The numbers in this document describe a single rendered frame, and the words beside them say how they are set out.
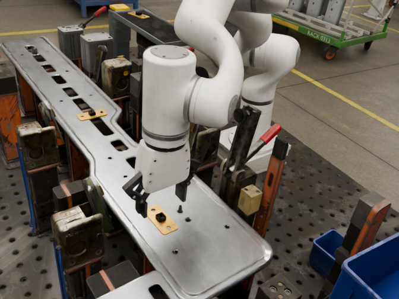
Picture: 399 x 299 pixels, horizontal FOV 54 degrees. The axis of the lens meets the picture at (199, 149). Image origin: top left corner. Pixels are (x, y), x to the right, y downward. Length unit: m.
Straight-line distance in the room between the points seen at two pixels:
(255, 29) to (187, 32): 0.44
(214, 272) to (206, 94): 0.34
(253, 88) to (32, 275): 0.89
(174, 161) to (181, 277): 0.21
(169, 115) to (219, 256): 0.30
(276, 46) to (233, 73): 0.70
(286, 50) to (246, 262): 0.75
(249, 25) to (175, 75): 0.54
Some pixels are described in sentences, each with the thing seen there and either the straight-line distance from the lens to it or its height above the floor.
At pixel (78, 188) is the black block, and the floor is 0.99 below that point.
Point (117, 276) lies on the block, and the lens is 0.77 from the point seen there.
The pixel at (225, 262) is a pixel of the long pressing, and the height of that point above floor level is 1.00.
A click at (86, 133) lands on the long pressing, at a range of 1.10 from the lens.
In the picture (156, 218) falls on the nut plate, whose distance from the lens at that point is 0.83.
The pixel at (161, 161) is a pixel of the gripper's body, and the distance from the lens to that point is 0.69.
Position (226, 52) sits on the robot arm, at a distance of 0.65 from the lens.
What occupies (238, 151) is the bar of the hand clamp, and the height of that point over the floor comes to 1.11.
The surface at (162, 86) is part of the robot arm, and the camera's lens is 0.61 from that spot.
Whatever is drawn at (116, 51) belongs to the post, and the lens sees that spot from 1.70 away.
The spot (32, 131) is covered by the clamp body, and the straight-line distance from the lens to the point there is 1.05.
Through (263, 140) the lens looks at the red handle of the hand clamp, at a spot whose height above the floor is 1.12.
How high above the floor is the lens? 1.59
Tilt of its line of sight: 34 degrees down
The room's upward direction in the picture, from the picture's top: 7 degrees clockwise
